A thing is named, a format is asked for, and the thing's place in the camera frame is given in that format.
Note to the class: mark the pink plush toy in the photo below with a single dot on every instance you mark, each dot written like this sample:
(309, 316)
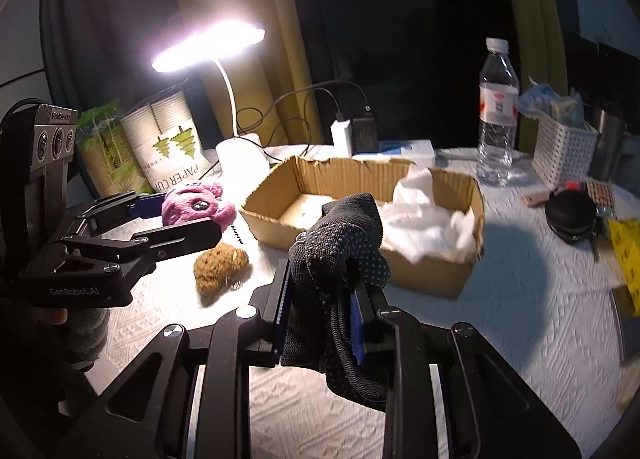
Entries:
(196, 200)

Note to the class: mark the left hand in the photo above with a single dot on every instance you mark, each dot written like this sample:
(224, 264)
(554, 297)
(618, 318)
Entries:
(50, 316)

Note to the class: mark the black dotted glove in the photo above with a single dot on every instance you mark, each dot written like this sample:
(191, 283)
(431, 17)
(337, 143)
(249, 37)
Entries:
(327, 262)

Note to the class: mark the white perforated basket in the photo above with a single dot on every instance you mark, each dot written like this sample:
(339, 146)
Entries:
(563, 152)

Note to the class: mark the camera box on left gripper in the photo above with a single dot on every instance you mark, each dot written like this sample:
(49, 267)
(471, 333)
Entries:
(37, 144)

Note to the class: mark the dark phone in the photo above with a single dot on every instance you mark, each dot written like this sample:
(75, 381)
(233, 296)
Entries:
(628, 326)

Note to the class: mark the white desk lamp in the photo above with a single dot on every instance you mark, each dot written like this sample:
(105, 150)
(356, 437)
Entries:
(238, 156)

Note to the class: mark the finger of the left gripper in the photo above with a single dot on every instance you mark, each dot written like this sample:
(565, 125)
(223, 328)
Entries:
(150, 241)
(108, 213)

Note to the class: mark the clear water bottle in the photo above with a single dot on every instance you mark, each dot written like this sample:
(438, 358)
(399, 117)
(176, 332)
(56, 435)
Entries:
(499, 90)

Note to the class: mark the black power adapter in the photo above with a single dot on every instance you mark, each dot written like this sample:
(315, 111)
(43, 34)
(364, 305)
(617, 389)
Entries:
(364, 134)

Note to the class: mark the paper cup sleeve pack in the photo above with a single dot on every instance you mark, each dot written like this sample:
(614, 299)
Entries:
(163, 136)

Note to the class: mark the brown plush bear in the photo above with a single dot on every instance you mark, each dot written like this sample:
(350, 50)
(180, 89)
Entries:
(213, 269)

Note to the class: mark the red patterned packet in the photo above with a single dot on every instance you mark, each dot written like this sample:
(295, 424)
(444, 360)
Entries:
(602, 195)

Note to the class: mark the white usb charger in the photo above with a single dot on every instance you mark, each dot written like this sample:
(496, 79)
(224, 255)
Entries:
(341, 132)

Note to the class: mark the green snack bag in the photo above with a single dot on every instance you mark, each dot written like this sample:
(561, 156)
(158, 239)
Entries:
(106, 153)

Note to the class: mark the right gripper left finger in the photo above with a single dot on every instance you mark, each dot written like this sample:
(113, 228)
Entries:
(250, 336)

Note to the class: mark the white tablecloth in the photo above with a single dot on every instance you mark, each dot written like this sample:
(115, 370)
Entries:
(546, 306)

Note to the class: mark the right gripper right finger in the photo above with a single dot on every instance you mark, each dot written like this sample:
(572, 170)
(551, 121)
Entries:
(390, 345)

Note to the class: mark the white fluffy cloth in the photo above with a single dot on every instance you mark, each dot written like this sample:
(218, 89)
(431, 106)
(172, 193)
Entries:
(416, 227)

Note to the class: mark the steel cup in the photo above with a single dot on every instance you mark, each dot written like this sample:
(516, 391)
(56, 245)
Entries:
(606, 156)

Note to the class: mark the yellow plastic bag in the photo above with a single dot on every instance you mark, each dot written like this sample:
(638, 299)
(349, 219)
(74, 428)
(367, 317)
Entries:
(625, 237)

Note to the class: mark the black round zip case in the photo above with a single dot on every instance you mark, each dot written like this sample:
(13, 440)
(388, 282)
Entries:
(571, 214)

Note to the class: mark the cardboard box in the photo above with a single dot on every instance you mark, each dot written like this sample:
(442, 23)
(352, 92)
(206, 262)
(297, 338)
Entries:
(289, 201)

